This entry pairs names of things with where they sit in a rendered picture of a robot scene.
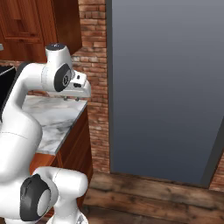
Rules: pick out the large grey door panel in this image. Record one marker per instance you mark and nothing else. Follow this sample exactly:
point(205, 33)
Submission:
point(163, 87)

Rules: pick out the black appliance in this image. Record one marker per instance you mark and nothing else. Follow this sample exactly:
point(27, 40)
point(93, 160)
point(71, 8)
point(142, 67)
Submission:
point(5, 84)

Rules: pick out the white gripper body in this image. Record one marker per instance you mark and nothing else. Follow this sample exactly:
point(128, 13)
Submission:
point(76, 92)

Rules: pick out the wooden base cabinet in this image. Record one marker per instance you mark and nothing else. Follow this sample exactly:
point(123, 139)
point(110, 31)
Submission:
point(76, 151)

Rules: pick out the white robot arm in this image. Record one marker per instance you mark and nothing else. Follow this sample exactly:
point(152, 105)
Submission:
point(17, 140)

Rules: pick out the wooden cupboard door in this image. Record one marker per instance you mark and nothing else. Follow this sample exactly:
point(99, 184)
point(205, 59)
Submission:
point(26, 20)

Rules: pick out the wooden drawer front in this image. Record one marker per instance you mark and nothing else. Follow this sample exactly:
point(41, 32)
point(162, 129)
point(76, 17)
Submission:
point(43, 161)

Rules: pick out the wooden wall cupboard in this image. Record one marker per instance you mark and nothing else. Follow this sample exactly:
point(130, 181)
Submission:
point(67, 23)

